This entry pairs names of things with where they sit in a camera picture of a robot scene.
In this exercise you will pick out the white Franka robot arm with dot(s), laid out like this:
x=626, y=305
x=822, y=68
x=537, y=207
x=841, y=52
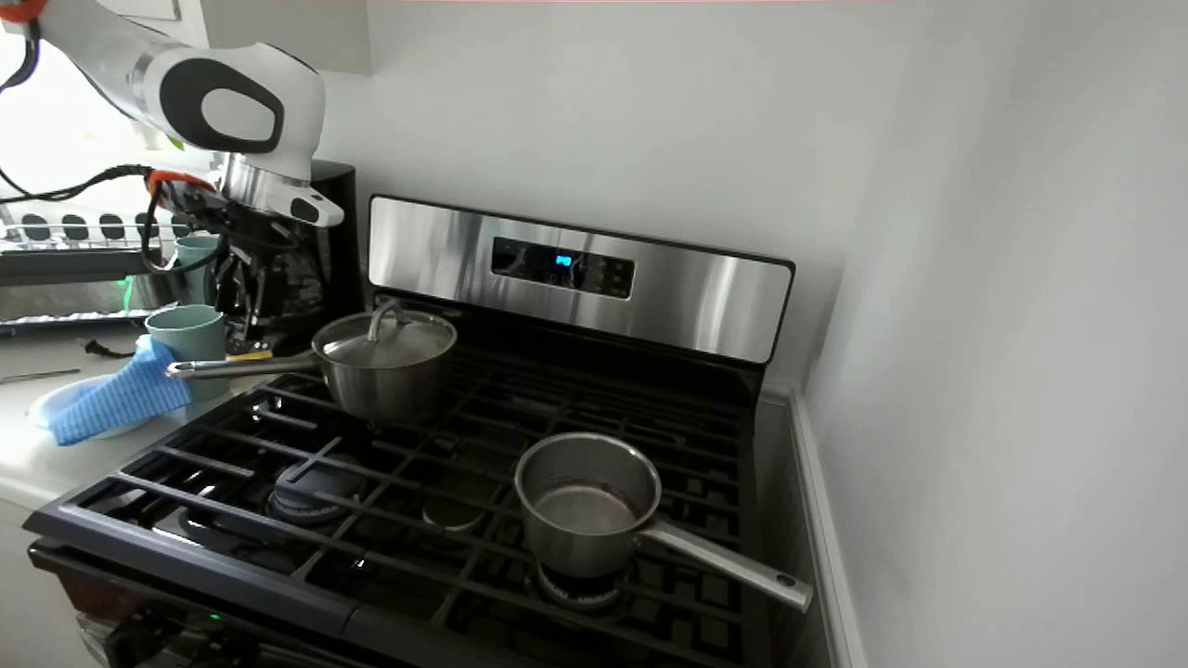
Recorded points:
x=234, y=104

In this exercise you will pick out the black stove control display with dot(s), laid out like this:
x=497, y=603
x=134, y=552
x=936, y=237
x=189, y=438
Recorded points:
x=561, y=264

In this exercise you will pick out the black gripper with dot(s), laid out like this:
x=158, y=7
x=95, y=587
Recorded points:
x=244, y=227

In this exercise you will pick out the teal mug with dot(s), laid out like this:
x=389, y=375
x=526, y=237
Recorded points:
x=194, y=281
x=187, y=332

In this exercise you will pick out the stainless steel gas stove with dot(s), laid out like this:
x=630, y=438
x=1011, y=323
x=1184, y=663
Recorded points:
x=374, y=532

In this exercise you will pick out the stainless steel countertop appliance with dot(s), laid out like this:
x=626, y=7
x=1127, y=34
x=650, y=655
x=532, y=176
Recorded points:
x=77, y=264

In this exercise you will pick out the bright window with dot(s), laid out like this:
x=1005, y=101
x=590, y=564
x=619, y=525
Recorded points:
x=51, y=135

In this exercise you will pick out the blue cloth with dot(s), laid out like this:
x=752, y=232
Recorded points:
x=113, y=399

